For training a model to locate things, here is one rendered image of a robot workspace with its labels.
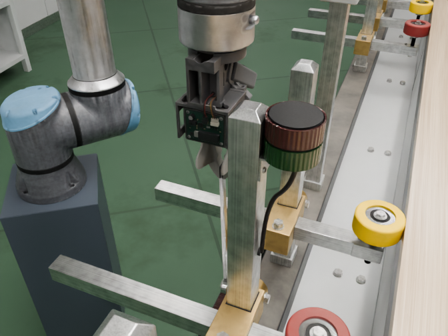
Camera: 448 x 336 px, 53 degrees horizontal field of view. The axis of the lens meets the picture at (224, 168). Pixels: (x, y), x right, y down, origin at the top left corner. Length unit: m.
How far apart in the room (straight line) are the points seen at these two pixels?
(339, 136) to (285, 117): 0.90
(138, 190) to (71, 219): 0.98
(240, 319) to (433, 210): 0.37
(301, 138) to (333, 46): 0.53
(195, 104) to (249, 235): 0.17
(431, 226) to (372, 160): 0.65
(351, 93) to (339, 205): 0.50
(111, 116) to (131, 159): 1.24
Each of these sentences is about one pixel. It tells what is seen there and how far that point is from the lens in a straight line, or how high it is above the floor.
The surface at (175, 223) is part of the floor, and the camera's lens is 2.04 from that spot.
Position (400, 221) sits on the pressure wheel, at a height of 0.91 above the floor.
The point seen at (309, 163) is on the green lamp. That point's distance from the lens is 0.45.
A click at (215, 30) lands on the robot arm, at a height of 1.23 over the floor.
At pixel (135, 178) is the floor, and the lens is 2.32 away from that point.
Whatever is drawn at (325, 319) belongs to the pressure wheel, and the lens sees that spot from 0.61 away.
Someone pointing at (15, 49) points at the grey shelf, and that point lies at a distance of 3.69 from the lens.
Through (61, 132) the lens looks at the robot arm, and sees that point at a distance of 1.21.
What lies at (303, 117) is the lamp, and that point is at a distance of 0.44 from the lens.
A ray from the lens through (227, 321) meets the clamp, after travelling 0.64.
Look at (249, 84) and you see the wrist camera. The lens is 0.65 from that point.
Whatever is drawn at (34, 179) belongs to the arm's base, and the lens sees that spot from 1.28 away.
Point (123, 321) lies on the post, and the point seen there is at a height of 1.14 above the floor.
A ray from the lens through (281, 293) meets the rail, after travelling 0.89.
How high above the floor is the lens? 1.40
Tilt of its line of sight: 37 degrees down
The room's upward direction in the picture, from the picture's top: straight up
